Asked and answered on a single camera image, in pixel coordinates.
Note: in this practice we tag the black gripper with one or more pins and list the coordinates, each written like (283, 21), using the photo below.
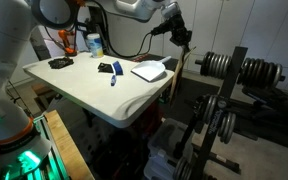
(181, 30)

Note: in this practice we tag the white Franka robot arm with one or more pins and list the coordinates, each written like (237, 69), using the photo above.
(4, 50)

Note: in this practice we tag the large chrome plate dumbbell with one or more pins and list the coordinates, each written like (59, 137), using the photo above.
(217, 65)

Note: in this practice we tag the white plastic dustpan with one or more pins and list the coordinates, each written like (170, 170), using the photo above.
(149, 70)

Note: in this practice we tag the black dumbbell rack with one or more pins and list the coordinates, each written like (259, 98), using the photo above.
(232, 73)

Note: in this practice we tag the medium chrome plate dumbbell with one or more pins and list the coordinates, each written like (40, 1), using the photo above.
(209, 108)

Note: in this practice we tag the blue and white hand brush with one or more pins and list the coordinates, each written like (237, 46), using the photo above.
(118, 68)

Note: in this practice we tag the small black device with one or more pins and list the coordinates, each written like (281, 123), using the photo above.
(104, 67)

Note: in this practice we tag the white wipes canister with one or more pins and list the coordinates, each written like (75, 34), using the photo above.
(95, 45)

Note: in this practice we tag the clear plastic storage bin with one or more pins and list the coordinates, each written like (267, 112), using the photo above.
(160, 140)

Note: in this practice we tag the black floor exercise equipment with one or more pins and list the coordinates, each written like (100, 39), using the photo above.
(274, 100)

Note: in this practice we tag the small chrome plate dumbbell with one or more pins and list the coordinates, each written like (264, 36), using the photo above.
(184, 168)

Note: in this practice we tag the crumpled black glove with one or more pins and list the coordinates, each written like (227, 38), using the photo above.
(60, 62)

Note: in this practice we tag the wooden board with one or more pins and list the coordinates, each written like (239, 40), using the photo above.
(67, 150)

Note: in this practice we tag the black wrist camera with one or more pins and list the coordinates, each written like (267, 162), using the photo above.
(160, 29)

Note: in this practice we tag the white wall cabinets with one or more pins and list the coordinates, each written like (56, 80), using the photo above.
(250, 23)

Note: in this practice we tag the aluminium base frame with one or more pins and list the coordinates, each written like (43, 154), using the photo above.
(55, 166)

